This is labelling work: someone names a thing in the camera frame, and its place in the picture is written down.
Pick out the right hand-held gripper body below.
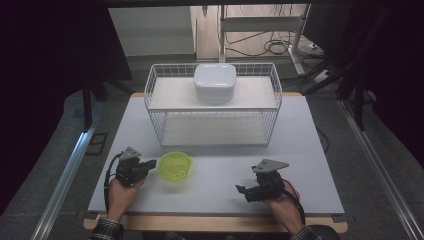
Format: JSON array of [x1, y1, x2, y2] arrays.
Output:
[[251, 158, 290, 202]]

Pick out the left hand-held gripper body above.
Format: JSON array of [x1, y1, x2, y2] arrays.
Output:
[[114, 146, 148, 188]]

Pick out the green plastic bowl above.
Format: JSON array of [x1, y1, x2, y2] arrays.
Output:
[[156, 150, 194, 183]]

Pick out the white wire rack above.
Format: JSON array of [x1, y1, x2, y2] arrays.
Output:
[[143, 62, 284, 149]]

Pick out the white lidded plastic box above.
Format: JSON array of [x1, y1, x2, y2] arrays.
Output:
[[193, 63, 238, 104]]

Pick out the person's left hand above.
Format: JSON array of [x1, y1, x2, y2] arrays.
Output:
[[106, 175, 147, 222]]

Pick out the person's right hand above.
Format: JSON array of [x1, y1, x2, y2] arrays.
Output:
[[262, 186, 304, 235]]

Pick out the black metal stand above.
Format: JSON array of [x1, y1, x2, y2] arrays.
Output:
[[301, 6, 391, 132], [80, 74, 135, 132]]

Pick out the white power strip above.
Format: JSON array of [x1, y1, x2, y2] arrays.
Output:
[[313, 69, 333, 84]]

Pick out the dark curtain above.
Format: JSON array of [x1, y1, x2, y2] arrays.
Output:
[[333, 0, 424, 168], [0, 0, 133, 214]]

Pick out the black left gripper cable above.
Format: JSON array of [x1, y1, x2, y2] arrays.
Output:
[[103, 152, 125, 214]]

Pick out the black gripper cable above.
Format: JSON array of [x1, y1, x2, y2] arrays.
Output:
[[282, 179, 307, 226], [103, 152, 125, 214]]

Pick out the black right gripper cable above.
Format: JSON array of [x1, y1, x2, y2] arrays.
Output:
[[282, 179, 307, 226]]

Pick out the black floor frame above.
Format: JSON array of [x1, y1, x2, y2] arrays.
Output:
[[85, 132, 109, 156]]

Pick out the metal floor rail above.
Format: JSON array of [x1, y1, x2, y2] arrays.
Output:
[[31, 121, 98, 240], [337, 99, 424, 240]]

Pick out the black floor cables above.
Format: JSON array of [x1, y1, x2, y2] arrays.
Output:
[[225, 30, 303, 58]]

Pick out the white desk frame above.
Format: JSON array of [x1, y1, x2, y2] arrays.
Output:
[[218, 3, 313, 76]]

